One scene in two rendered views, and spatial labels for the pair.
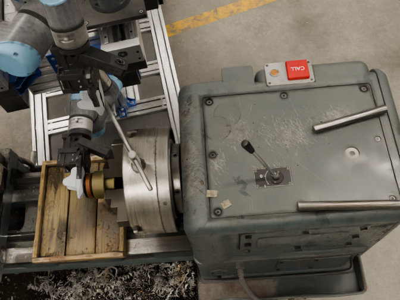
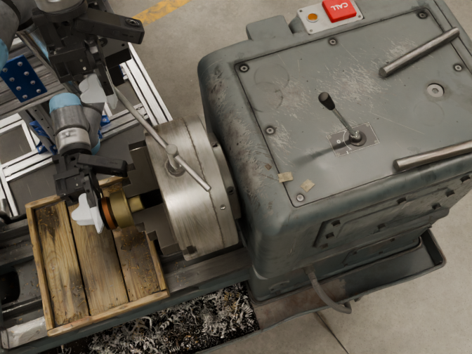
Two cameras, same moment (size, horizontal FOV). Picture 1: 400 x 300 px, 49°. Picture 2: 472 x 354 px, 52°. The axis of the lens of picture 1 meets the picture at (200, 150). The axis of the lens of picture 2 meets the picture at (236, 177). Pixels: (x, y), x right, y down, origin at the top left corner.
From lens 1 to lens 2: 0.29 m
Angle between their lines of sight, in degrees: 9
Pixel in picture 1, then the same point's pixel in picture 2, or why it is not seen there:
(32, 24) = not seen: outside the picture
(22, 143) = not seen: outside the picture
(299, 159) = (377, 111)
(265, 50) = (241, 31)
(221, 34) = (185, 24)
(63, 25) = not seen: outside the picture
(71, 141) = (67, 162)
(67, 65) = (60, 39)
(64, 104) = (17, 140)
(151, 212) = (206, 223)
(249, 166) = (320, 133)
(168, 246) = (220, 267)
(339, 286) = (414, 266)
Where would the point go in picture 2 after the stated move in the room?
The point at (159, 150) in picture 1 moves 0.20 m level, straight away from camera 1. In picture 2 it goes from (198, 142) to (147, 76)
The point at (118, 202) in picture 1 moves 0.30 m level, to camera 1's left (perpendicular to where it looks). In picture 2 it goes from (154, 224) to (19, 282)
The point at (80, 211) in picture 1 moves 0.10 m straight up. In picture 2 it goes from (93, 254) to (81, 243)
